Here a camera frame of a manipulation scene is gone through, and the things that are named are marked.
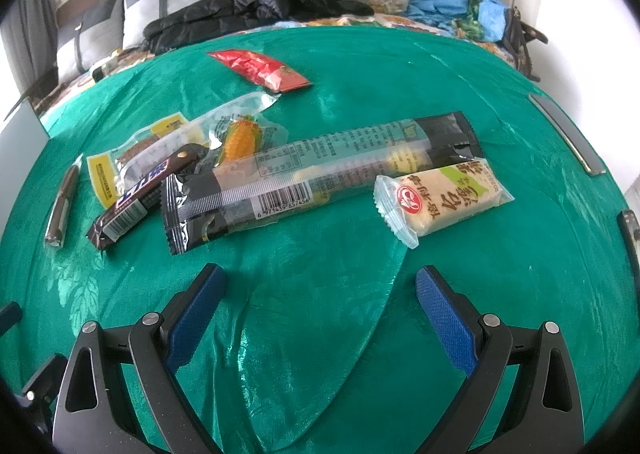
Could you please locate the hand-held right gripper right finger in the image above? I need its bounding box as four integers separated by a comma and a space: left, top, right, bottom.
415, 264, 586, 454

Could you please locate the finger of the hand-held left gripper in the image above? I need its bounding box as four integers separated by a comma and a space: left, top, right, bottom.
0, 303, 22, 335
17, 353, 68, 435

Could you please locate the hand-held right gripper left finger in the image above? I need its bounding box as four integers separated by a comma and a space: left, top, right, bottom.
52, 263, 228, 454

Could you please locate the beige rice cracker packet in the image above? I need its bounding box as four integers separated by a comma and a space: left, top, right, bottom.
373, 159, 516, 250

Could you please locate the brown chocolate bar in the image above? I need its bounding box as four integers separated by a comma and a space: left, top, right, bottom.
86, 145, 211, 253

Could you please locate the yellow label clear snack packet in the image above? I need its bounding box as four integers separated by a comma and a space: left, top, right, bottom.
86, 113, 206, 209

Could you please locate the clear corn packet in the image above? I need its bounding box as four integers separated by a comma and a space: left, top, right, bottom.
187, 92, 290, 175

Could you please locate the long black clear cracker packet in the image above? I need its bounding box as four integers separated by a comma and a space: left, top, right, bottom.
160, 111, 486, 256

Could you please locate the red snack packet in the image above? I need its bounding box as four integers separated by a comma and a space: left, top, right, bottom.
207, 49, 313, 94

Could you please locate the brown stick sachet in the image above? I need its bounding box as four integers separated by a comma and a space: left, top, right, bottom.
44, 163, 82, 249

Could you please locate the green blanket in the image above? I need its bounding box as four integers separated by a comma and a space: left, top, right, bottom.
0, 27, 640, 454

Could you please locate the grey bedside panel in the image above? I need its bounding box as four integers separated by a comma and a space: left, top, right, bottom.
0, 92, 52, 235

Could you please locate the grey flat bar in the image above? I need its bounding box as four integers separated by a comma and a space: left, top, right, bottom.
617, 209, 640, 285
527, 94, 607, 177

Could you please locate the black phone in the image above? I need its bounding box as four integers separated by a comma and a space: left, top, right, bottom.
91, 57, 122, 84

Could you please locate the brown bag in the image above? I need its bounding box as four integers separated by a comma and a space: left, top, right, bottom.
502, 7, 549, 82

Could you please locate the grey curtain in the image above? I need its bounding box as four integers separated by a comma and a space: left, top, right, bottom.
0, 0, 57, 102

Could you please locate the blue cloth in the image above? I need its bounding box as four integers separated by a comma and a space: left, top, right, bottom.
402, 0, 513, 42

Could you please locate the black down jacket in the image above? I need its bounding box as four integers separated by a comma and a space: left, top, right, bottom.
142, 0, 375, 55

